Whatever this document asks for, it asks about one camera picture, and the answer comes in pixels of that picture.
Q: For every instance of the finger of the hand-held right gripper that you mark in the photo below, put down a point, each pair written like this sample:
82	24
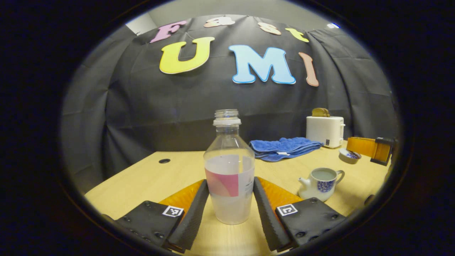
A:
362	146

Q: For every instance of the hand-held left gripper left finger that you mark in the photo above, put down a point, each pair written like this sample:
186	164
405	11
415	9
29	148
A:
192	217

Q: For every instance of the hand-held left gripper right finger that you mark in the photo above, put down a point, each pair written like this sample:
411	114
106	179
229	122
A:
268	220

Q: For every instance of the clear plastic water bottle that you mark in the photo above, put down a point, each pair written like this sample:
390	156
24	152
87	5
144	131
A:
229	199

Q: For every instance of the white blue-patterned teacup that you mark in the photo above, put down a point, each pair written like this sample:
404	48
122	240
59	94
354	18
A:
312	188

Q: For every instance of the white toaster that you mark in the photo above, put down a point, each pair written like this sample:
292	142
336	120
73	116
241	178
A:
323	131

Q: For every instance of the brown toast slice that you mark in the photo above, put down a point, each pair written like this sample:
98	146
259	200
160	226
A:
320	112

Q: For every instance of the folded blue towel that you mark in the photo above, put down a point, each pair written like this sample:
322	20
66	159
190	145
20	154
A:
284	147

